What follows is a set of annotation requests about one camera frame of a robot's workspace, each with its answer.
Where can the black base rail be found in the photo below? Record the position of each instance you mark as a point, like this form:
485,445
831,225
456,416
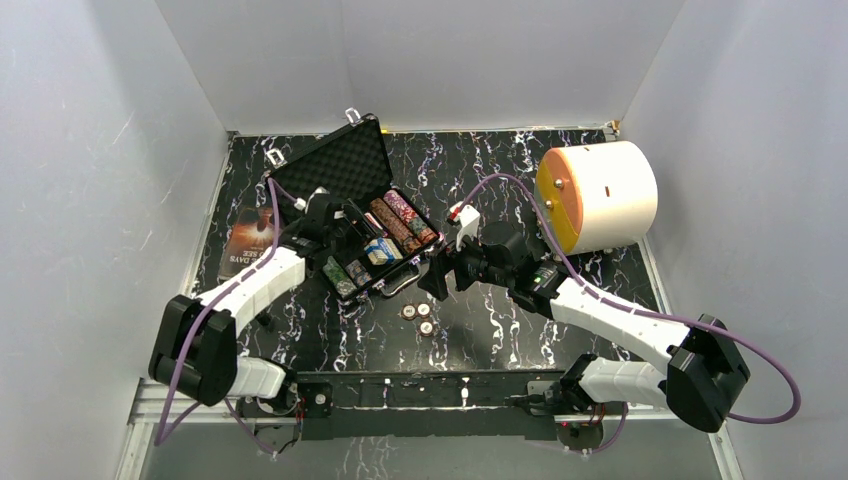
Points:
482,403

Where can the dark book with orange cover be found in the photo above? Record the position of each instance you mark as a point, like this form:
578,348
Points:
250,236

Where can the brown poker chip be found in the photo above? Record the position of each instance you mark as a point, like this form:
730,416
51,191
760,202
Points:
409,312

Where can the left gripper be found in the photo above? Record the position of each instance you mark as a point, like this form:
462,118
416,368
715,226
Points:
342,221

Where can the white poker chip lower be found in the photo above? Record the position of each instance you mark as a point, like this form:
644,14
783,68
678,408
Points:
426,328

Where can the brown chip row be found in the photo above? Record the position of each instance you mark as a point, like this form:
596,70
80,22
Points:
401,234

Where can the blue grey chip row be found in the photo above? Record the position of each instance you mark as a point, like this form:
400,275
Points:
358,273

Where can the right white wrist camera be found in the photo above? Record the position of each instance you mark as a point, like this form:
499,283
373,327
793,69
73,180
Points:
467,219

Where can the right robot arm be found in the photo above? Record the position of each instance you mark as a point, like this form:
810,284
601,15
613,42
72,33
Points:
693,372

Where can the red playing card deck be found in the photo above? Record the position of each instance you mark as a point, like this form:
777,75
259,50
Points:
375,225

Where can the blue playing card deck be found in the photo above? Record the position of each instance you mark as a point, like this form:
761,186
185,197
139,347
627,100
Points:
383,251

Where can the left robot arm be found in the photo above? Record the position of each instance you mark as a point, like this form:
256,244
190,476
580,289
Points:
195,352

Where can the black poker chip case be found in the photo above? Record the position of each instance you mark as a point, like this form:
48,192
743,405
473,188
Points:
352,163

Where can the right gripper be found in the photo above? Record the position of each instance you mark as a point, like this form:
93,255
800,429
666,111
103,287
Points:
441,264

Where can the white orange cylindrical drum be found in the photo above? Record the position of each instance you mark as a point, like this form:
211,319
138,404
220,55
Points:
596,197

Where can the red green chip row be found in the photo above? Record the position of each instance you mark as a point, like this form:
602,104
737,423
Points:
339,278

